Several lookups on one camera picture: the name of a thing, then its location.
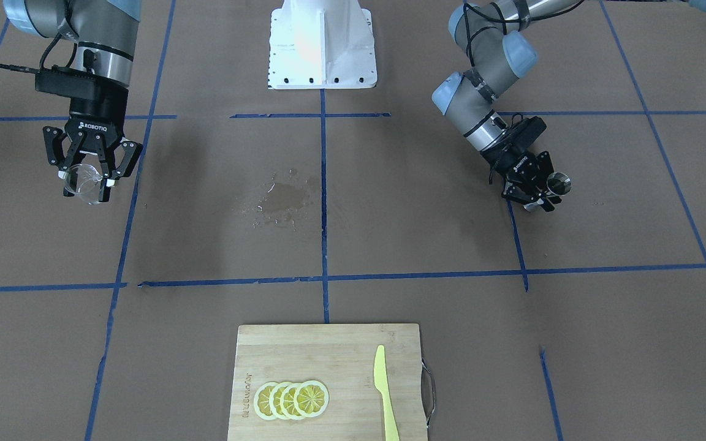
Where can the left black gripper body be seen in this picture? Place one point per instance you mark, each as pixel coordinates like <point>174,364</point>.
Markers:
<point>517,166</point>

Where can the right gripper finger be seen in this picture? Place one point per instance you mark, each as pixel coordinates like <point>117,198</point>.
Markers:
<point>65,152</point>
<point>117,160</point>

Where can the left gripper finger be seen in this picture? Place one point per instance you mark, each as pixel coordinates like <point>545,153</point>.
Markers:
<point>542,167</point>
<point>532,197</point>

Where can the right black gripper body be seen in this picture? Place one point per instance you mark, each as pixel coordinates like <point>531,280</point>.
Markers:
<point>94,117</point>

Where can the steel cocktail shaker jigger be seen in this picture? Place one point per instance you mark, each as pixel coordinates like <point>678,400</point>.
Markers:
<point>558,184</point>

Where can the clear glass measuring cup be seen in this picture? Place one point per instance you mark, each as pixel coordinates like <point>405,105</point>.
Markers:
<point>82,181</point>

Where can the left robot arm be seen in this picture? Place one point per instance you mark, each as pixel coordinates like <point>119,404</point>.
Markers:
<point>491,36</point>

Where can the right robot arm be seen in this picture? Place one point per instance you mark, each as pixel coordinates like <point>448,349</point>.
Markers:
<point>102,32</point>

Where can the yellow plastic knife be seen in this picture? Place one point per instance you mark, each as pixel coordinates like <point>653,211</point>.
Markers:
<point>381,382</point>

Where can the bamboo cutting board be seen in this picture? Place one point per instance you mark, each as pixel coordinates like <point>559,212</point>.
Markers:
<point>340,356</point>

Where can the lemon slice nearest logo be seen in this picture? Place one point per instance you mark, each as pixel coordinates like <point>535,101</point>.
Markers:
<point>263,406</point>

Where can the lemon slice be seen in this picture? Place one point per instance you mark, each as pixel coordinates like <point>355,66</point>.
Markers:
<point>311,398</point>
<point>275,401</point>
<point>289,402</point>

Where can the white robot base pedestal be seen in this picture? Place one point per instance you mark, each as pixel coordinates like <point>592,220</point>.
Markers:
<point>321,45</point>

